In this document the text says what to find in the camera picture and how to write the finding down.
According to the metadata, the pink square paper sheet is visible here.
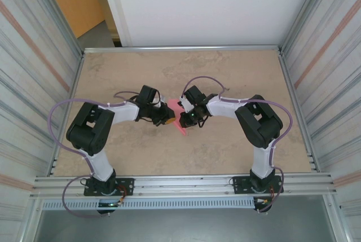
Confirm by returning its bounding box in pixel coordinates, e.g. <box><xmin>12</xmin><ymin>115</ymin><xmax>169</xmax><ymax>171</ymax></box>
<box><xmin>168</xmin><ymin>99</ymin><xmax>187</xmax><ymax>136</ymax></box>

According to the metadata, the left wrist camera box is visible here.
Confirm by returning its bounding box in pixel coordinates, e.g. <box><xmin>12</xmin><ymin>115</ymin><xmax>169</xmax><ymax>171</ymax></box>
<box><xmin>153</xmin><ymin>96</ymin><xmax>167</xmax><ymax>110</ymax></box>

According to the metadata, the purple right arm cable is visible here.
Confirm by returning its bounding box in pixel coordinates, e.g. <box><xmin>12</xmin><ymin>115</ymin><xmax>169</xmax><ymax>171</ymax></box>
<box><xmin>182</xmin><ymin>76</ymin><xmax>293</xmax><ymax>214</ymax></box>

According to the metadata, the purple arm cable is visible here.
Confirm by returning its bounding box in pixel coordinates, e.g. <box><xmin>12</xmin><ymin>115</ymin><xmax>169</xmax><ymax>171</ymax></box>
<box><xmin>182</xmin><ymin>76</ymin><xmax>293</xmax><ymax>214</ymax></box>
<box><xmin>48</xmin><ymin>91</ymin><xmax>142</xmax><ymax>219</ymax></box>

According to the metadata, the long aluminium table edge rail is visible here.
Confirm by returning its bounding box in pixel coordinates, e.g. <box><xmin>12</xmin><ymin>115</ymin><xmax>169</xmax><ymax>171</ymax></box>
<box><xmin>82</xmin><ymin>45</ymin><xmax>283</xmax><ymax>55</ymax></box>

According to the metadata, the wide aluminium mounting rail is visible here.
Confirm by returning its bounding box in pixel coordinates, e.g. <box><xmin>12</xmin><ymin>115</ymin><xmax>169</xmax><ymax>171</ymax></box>
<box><xmin>29</xmin><ymin>171</ymin><xmax>338</xmax><ymax>199</ymax></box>

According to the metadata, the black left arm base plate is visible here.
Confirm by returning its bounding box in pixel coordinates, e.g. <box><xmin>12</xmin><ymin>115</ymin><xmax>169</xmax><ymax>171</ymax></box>
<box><xmin>83</xmin><ymin>178</ymin><xmax>135</xmax><ymax>197</ymax></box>

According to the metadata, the aluminium side rail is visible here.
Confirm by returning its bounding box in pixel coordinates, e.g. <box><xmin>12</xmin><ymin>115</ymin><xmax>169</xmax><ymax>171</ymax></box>
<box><xmin>278</xmin><ymin>50</ymin><xmax>319</xmax><ymax>173</ymax></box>
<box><xmin>49</xmin><ymin>51</ymin><xmax>85</xmax><ymax>177</ymax></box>

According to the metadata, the slotted grey cable duct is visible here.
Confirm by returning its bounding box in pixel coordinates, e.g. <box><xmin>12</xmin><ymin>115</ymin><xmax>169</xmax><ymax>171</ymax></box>
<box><xmin>41</xmin><ymin>196</ymin><xmax>256</xmax><ymax>211</ymax></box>

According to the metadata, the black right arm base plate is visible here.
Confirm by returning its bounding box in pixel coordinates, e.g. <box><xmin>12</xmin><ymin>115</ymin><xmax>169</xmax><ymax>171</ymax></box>
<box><xmin>231</xmin><ymin>175</ymin><xmax>283</xmax><ymax>195</ymax></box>

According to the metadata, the white door frame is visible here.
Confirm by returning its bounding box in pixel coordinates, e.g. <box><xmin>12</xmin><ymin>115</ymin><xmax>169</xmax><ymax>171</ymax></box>
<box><xmin>97</xmin><ymin>0</ymin><xmax>133</xmax><ymax>47</ymax></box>

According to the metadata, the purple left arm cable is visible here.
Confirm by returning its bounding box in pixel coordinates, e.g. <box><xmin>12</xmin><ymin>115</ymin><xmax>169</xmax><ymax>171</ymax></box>
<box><xmin>48</xmin><ymin>91</ymin><xmax>142</xmax><ymax>219</ymax></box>

